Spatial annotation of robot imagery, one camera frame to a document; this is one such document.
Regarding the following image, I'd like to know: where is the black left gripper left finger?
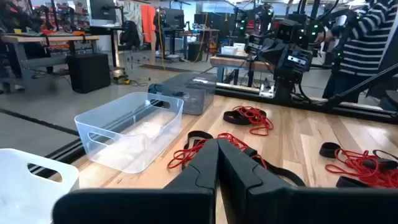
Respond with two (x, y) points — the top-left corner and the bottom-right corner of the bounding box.
(164, 138), (220, 191)

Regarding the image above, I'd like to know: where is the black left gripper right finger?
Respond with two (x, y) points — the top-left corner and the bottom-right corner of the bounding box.
(218, 138), (292, 224)

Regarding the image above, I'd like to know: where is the black wide rubber band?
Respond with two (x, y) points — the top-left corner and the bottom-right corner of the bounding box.
(244, 147), (307, 187)
(223, 109), (267, 126)
(362, 149), (398, 170)
(182, 130), (215, 156)
(318, 142), (342, 159)
(335, 175), (371, 189)

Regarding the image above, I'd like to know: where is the red rubber bands tangle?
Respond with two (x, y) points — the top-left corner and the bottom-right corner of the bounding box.
(325, 148), (398, 189)
(233, 105), (274, 137)
(167, 133), (269, 170)

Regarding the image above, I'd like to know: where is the small wooden table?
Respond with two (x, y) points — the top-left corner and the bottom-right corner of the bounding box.
(210, 52), (276, 88)

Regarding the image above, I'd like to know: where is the clear plastic basket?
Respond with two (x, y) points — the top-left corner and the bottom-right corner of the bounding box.
(73, 91), (185, 174)

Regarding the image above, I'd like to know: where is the grey plastic basket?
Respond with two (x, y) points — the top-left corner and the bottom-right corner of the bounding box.
(147, 72), (218, 116)

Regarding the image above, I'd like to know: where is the person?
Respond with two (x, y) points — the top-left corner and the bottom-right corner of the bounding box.
(322, 0), (398, 105)

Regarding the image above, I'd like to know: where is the black waste bin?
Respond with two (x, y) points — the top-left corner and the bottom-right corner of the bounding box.
(187, 41), (205, 62)

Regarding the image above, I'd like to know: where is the orange hanging cloth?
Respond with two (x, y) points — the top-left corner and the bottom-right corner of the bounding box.
(140, 4), (156, 44)

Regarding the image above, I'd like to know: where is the black office chair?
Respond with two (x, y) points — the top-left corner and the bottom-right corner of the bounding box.
(119, 20), (141, 71)

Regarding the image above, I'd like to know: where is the black cabinet box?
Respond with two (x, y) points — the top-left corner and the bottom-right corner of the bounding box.
(66, 52), (112, 94)

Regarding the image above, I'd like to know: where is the white plastic basket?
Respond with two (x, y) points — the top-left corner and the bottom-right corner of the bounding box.
(0, 148), (80, 224)

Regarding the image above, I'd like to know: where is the wooden top workbench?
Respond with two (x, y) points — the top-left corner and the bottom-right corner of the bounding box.
(0, 32), (100, 94)

